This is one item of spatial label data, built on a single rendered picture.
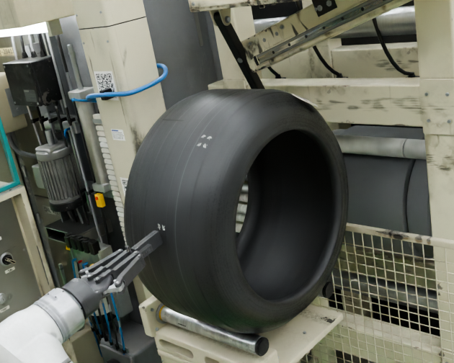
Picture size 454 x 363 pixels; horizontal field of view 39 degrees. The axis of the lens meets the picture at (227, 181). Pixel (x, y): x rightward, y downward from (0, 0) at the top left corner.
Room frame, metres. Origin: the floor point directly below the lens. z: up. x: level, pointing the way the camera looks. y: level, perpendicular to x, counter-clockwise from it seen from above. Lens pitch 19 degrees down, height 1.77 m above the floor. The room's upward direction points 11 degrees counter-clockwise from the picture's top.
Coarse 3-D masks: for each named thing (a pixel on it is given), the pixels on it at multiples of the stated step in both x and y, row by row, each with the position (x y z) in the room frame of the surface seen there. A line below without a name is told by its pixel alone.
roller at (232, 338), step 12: (168, 312) 1.50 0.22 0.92; (180, 324) 1.46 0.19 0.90; (192, 324) 1.43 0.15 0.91; (204, 324) 1.41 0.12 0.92; (216, 336) 1.37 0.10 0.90; (228, 336) 1.34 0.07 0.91; (240, 336) 1.32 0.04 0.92; (252, 336) 1.31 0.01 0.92; (240, 348) 1.31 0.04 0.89; (252, 348) 1.28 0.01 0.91; (264, 348) 1.29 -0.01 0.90
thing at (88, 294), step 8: (72, 280) 1.10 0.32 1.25; (80, 280) 1.09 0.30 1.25; (104, 280) 1.11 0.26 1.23; (112, 280) 1.12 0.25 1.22; (64, 288) 1.08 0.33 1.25; (72, 288) 1.07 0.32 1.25; (80, 288) 1.07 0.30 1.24; (88, 288) 1.08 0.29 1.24; (96, 288) 1.09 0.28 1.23; (104, 288) 1.09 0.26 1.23; (80, 296) 1.06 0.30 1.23; (88, 296) 1.07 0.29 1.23; (96, 296) 1.08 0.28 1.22; (104, 296) 1.09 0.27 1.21; (80, 304) 1.06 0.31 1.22; (88, 304) 1.06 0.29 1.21; (96, 304) 1.07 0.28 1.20; (88, 312) 1.06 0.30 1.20
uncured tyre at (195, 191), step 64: (192, 128) 1.35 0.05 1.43; (256, 128) 1.32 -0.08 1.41; (320, 128) 1.48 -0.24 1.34; (128, 192) 1.36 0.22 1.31; (192, 192) 1.23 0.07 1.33; (256, 192) 1.70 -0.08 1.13; (320, 192) 1.63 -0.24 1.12; (192, 256) 1.20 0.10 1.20; (256, 256) 1.64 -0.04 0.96; (320, 256) 1.46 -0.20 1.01; (256, 320) 1.25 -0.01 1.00
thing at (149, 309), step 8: (152, 296) 1.54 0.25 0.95; (144, 304) 1.51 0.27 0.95; (152, 304) 1.51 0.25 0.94; (160, 304) 1.53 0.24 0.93; (144, 312) 1.50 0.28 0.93; (152, 312) 1.51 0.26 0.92; (144, 320) 1.50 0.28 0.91; (152, 320) 1.50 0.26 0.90; (160, 320) 1.52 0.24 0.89; (144, 328) 1.51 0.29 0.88; (152, 328) 1.50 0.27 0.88; (152, 336) 1.50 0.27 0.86
